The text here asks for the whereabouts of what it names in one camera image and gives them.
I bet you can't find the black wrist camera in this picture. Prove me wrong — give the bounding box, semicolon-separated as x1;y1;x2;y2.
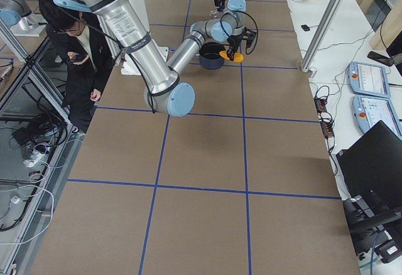
242;28;257;48

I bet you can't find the teach pendant tablet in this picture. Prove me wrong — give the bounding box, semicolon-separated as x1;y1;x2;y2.
352;95;401;138
347;61;391;99

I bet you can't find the blue saucepan with handle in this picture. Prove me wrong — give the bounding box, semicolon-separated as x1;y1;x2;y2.
196;41;225;70

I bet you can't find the yellow corn cob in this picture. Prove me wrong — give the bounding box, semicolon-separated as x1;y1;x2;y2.
219;50;244;63

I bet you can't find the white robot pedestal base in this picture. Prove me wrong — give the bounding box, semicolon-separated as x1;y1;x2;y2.
121;0;170;77

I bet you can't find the phone in person's hand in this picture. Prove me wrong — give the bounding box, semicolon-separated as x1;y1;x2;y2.
70;53;88;63

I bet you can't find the small black puck device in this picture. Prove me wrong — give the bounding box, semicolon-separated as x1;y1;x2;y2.
301;24;310;31

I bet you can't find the black laptop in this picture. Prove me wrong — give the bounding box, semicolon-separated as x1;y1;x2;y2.
336;121;401;208

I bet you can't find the aluminium frame post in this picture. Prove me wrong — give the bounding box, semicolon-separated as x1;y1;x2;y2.
300;0;343;78

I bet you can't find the orange black power strip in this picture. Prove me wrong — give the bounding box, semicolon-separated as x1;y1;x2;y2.
314;97;335;139

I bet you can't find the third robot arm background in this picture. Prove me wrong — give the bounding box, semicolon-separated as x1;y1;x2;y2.
1;0;47;37

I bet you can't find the glass pot lid blue knob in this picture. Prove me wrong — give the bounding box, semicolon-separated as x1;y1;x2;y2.
209;6;227;19

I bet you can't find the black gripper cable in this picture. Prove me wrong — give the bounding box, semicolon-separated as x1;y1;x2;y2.
219;10;260;56

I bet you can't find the black cable bundle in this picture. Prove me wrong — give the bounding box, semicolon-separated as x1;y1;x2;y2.
9;111;73;150

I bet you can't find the black smartphone on table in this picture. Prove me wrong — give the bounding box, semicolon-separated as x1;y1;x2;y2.
367;51;394;67

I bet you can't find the upper teach pendant tablet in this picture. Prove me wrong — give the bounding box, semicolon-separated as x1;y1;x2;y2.
347;61;391;99

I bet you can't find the white cable on floor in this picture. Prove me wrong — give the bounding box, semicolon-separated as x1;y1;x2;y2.
0;143;60;246

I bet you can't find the lower teach pendant tablet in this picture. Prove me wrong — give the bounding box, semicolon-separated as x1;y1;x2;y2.
352;95;401;138

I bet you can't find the seated person black jacket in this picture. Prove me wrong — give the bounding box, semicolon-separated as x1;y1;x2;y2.
38;0;114;133

